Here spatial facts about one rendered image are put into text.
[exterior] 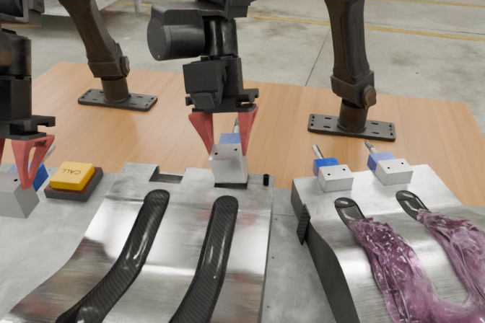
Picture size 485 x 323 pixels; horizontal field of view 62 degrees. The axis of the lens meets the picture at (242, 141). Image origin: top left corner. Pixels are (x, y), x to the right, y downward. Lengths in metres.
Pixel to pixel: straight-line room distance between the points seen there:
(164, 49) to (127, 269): 0.29
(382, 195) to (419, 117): 0.41
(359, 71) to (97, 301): 0.63
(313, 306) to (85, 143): 0.61
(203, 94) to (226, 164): 0.14
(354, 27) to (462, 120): 0.44
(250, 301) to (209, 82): 0.27
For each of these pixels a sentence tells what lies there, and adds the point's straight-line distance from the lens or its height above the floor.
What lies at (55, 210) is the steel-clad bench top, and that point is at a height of 0.80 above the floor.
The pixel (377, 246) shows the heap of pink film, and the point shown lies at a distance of 0.54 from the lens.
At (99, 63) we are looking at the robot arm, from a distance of 1.00.
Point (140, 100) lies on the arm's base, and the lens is 1.08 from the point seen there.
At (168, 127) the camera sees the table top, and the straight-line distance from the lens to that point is 0.97.
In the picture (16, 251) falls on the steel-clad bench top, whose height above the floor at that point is 0.80.
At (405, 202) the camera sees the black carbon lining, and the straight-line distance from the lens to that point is 0.73.
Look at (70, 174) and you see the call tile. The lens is 0.82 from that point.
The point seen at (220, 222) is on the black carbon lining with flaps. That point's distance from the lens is 0.60.
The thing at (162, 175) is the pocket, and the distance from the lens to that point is 0.71.
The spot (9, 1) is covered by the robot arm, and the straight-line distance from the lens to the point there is 0.60.
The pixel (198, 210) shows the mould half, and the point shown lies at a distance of 0.62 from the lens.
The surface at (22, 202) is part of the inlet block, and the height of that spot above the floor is 0.93.
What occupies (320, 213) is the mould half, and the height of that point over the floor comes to 0.86.
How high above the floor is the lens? 1.32
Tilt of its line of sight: 35 degrees down
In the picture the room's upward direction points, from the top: straight up
